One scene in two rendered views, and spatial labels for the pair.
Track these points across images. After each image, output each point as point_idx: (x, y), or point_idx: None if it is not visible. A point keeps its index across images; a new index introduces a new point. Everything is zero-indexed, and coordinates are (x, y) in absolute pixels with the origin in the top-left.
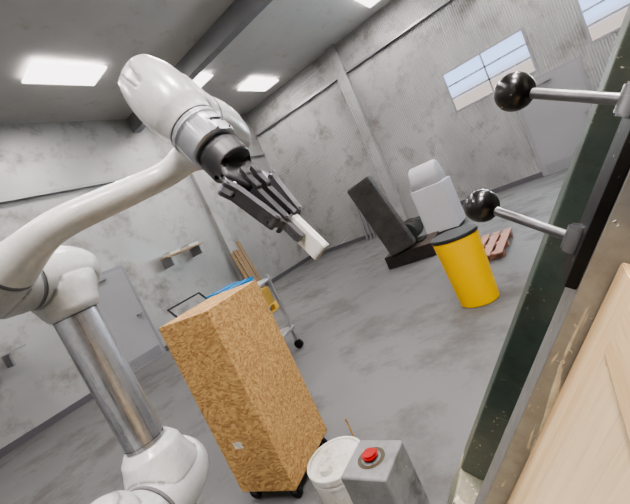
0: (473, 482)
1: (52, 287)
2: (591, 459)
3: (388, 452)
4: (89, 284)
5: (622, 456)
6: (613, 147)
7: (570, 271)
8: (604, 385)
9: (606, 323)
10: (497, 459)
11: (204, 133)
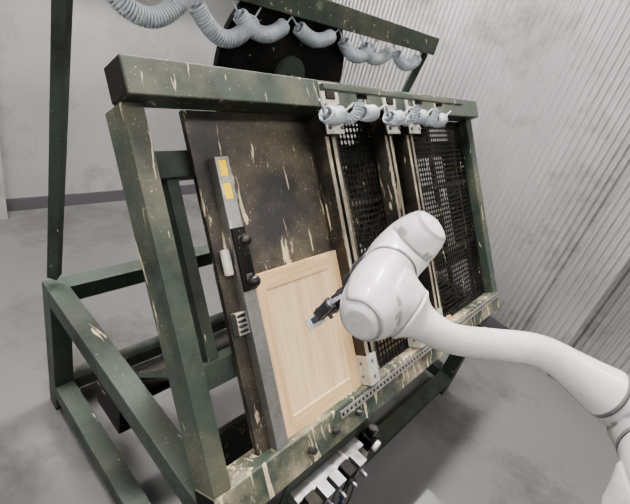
0: (230, 482)
1: (618, 457)
2: (282, 299)
3: None
4: (614, 502)
5: (286, 287)
6: (241, 252)
7: None
8: (271, 292)
9: (260, 287)
10: (266, 365)
11: None
